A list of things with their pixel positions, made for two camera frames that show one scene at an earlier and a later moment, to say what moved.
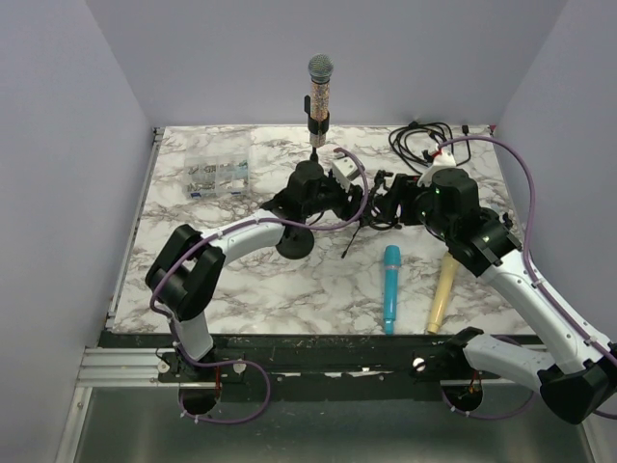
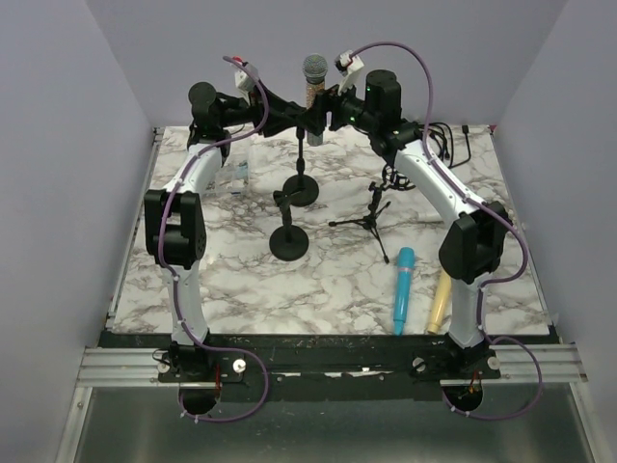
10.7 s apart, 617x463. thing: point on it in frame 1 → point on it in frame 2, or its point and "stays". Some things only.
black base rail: x=282 y=367 stays
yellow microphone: x=442 y=292 stays
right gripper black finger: x=393 y=198 → x=315 y=116
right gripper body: x=411 y=213 → x=348 y=110
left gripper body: x=346 y=209 → x=258 y=115
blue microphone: x=392 y=256 → x=405 y=285
